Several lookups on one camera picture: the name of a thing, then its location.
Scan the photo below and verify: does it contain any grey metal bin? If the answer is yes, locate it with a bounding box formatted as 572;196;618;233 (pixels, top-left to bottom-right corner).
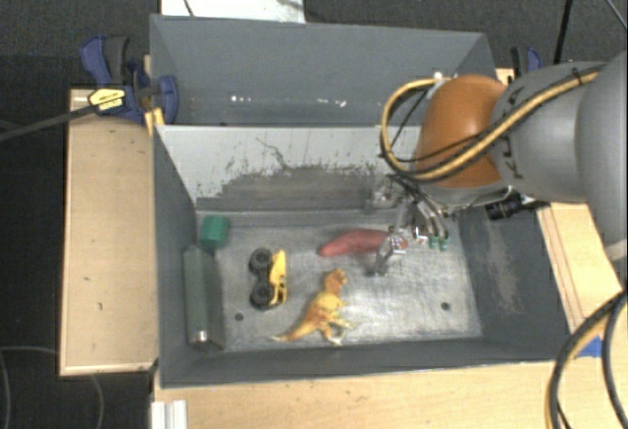
148;13;573;389

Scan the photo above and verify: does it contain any black cylinder on white bracket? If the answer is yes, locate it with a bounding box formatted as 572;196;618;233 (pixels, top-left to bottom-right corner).
484;188;550;223

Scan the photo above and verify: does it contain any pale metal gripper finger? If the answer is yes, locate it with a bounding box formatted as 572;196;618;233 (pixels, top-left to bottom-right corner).
371;234;409;278
363;188;394;215

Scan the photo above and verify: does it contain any red sweet potato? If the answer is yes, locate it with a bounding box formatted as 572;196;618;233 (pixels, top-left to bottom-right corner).
317;228;394;259

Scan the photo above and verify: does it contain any yellow toy truck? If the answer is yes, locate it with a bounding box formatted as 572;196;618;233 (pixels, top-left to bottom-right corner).
247;247;290;312

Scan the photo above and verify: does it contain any orange toy dinosaur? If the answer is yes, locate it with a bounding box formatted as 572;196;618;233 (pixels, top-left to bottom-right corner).
268;268;360;348

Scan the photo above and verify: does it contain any pale wood board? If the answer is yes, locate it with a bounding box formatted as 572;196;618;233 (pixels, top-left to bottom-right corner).
58;87;161;377

